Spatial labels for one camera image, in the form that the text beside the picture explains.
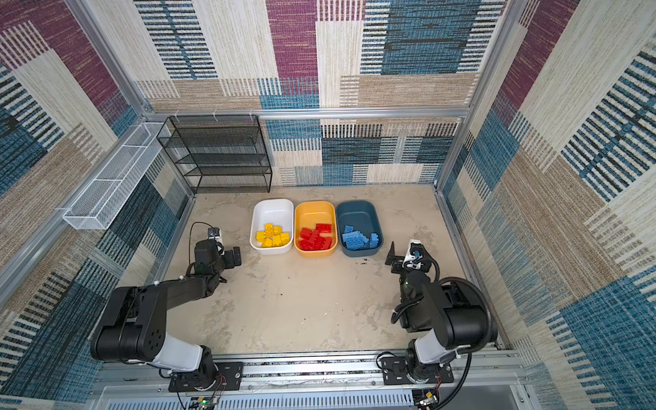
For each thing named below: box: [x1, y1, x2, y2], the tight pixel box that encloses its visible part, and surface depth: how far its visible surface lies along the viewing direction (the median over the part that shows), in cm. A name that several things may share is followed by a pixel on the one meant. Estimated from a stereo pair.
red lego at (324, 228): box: [315, 223, 333, 234], surface depth 105 cm
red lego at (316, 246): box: [310, 242, 324, 252], surface depth 101 cm
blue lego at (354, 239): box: [341, 230, 364, 247], surface depth 101 cm
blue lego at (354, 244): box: [345, 240, 364, 252], surface depth 99 cm
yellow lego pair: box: [263, 222, 275, 237], surface depth 107 cm
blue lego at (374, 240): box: [369, 232, 380, 249], surface depth 98 cm
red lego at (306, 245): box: [298, 239, 314, 252], surface depth 101 cm
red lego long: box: [320, 236, 334, 251], surface depth 101 cm
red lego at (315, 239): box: [308, 231, 323, 246], surface depth 102 cm
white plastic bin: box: [249, 198, 295, 255], surface depth 105 cm
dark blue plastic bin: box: [335, 199, 384, 258], surface depth 107 cm
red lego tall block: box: [299, 227, 313, 241], surface depth 105 cm
